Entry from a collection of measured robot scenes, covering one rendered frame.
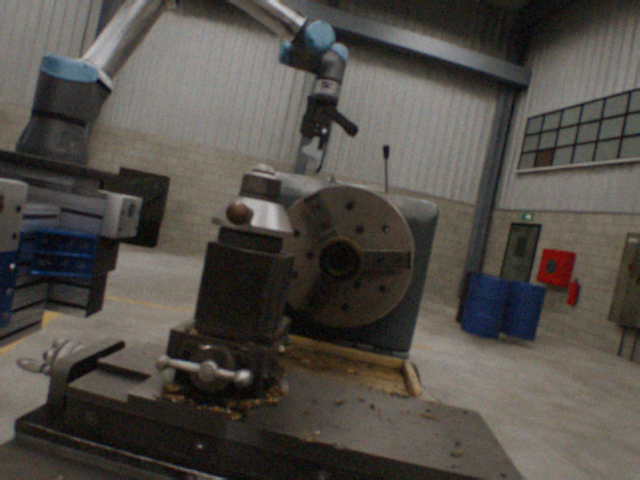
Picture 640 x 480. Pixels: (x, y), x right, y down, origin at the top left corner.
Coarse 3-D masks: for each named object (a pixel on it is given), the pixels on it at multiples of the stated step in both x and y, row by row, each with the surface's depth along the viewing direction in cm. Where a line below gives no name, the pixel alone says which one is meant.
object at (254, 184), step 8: (256, 168) 44; (264, 168) 43; (272, 168) 44; (248, 176) 43; (256, 176) 43; (264, 176) 43; (272, 176) 43; (248, 184) 43; (256, 184) 43; (264, 184) 43; (272, 184) 43; (280, 184) 44; (240, 192) 43; (248, 192) 43; (256, 192) 43; (264, 192) 43; (272, 192) 43; (264, 200) 43; (272, 200) 43
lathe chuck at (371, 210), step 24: (336, 192) 101; (360, 192) 101; (288, 216) 102; (336, 216) 101; (360, 216) 101; (384, 216) 100; (288, 240) 103; (312, 240) 102; (360, 240) 101; (384, 240) 100; (408, 240) 100; (312, 264) 102; (336, 288) 102; (360, 288) 101; (384, 288) 101; (336, 312) 102; (360, 312) 101; (384, 312) 101
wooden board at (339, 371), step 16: (288, 336) 95; (288, 352) 90; (304, 352) 92; (320, 352) 94; (336, 352) 94; (352, 352) 93; (368, 352) 94; (288, 368) 80; (304, 368) 82; (320, 368) 84; (336, 368) 86; (368, 368) 90; (400, 368) 92; (368, 384) 80; (384, 384) 82; (400, 384) 83; (416, 384) 78
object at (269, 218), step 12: (228, 204) 43; (252, 204) 42; (264, 204) 42; (276, 204) 43; (216, 216) 43; (264, 216) 42; (276, 216) 42; (240, 228) 41; (252, 228) 41; (264, 228) 41; (276, 228) 42; (288, 228) 43
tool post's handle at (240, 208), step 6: (234, 204) 38; (240, 204) 38; (228, 210) 38; (234, 210) 37; (240, 210) 37; (246, 210) 38; (252, 210) 41; (228, 216) 38; (234, 216) 37; (240, 216) 37; (246, 216) 38; (252, 216) 41; (234, 222) 38; (240, 222) 38
